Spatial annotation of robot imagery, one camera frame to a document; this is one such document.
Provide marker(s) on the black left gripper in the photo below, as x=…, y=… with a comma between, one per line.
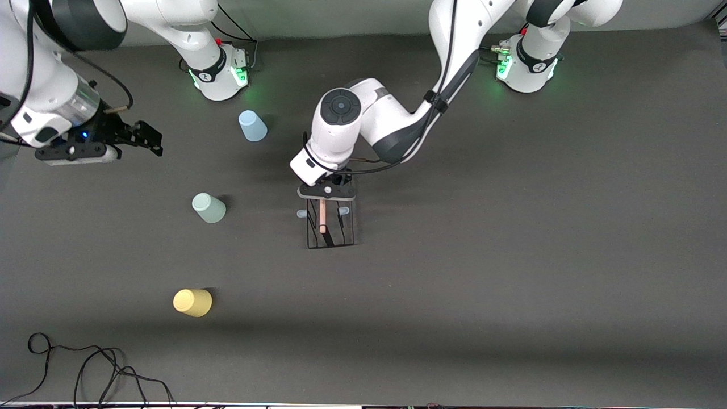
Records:
x=342, y=179

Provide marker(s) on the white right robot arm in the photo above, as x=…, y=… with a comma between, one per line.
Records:
x=51, y=85

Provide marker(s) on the dark grey table mat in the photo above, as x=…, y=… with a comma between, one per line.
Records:
x=454, y=227

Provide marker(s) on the yellow plastic cup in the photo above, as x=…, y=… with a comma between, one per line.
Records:
x=192, y=303

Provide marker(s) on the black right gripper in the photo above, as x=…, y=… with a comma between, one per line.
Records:
x=112, y=130

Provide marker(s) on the pale green plastic cup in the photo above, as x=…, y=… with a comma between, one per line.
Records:
x=209, y=208

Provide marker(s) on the light blue plastic cup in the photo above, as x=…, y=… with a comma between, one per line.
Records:
x=253, y=126

